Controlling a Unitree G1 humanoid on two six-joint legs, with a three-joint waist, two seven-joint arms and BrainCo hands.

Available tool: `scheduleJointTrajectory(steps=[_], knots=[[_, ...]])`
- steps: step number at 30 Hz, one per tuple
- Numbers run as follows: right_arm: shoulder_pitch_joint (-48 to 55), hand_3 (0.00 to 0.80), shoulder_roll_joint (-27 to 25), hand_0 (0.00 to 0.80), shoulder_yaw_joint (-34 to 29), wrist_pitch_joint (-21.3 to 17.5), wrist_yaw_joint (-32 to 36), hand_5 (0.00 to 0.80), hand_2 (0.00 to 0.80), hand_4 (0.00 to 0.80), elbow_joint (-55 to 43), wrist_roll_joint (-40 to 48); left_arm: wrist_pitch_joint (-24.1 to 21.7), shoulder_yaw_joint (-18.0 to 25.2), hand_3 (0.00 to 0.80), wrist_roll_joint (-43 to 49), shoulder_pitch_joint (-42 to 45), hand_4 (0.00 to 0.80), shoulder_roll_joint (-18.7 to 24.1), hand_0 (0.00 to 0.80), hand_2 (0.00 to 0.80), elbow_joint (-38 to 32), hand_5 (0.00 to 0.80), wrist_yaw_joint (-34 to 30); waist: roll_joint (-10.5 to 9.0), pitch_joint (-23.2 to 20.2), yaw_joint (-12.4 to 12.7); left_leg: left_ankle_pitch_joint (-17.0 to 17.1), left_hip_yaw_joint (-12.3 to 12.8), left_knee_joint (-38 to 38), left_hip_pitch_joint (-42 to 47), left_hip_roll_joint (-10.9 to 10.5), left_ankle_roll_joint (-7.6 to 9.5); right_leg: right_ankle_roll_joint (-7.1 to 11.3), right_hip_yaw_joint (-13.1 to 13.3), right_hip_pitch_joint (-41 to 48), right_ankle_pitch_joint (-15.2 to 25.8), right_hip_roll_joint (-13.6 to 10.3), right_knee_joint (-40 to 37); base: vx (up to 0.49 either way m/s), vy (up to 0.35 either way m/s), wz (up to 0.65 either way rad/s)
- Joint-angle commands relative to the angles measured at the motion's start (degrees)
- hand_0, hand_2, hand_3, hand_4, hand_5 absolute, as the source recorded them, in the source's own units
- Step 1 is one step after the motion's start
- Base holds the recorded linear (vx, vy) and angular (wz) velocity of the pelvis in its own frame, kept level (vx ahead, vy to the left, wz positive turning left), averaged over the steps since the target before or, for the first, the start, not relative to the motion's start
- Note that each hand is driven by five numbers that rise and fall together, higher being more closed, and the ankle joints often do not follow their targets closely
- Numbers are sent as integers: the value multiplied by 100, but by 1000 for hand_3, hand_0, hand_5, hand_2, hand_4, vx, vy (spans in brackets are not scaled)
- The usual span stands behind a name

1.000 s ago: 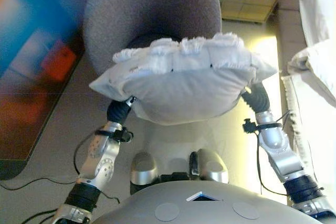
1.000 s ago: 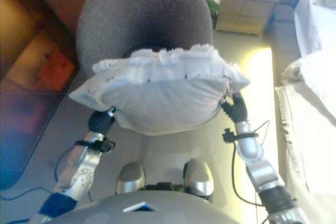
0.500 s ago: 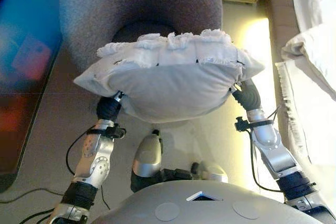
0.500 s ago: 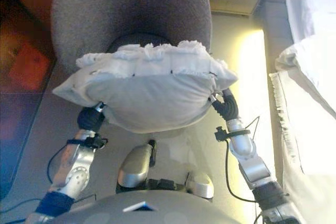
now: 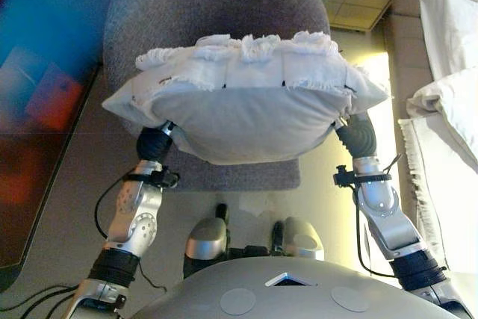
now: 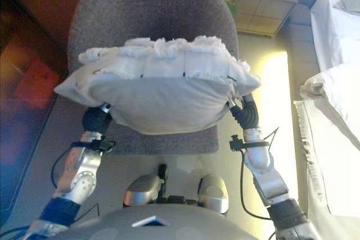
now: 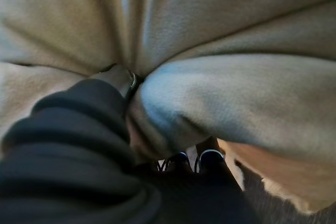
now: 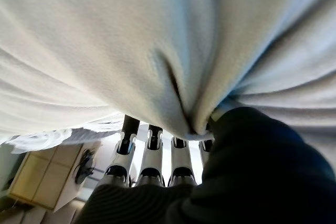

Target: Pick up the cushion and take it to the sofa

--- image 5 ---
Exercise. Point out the glossy dark reflective panel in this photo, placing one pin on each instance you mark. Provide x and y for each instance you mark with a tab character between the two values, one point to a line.
37	91

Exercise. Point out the white bed sheet mattress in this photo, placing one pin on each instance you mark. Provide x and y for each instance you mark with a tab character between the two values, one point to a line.
448	16

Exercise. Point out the black robot foot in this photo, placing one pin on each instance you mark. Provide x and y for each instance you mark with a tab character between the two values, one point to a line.
278	233
222	211

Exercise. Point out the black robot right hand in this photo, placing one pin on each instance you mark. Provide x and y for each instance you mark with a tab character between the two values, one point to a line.
360	136

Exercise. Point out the robot left leg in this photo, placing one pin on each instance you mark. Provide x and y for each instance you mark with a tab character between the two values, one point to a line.
207	238

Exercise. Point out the robot leg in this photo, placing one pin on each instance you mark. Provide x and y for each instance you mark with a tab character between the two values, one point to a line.
207	238
302	238

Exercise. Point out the grey fabric tub armchair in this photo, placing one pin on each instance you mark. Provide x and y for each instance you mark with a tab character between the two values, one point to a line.
224	9

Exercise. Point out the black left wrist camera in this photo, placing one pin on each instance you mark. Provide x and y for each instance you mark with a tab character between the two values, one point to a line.
166	178

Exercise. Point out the robot right leg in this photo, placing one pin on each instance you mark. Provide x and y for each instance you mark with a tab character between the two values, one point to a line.
302	238

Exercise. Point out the grey robot torso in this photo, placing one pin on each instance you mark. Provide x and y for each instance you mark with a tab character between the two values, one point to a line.
261	296

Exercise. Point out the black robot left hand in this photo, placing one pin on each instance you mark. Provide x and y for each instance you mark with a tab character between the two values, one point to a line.
153	143

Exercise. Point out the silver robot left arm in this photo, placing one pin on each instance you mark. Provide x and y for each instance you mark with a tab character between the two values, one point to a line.
138	218

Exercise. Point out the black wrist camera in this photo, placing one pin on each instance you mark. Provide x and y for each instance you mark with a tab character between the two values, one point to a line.
341	175
166	178

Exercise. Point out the black robot left foot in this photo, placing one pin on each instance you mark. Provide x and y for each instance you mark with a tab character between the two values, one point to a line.
222	211

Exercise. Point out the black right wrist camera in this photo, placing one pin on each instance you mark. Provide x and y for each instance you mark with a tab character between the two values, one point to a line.
341	175

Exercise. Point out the white folded duvet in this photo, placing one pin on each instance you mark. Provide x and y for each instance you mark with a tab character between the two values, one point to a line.
448	110

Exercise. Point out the black robot right foot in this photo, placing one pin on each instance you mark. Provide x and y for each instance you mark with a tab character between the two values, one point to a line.
278	233

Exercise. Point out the white fringed cushion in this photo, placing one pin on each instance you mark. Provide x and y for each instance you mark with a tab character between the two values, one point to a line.
242	121

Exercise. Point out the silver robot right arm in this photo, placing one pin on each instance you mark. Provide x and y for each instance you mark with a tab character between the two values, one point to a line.
384	207

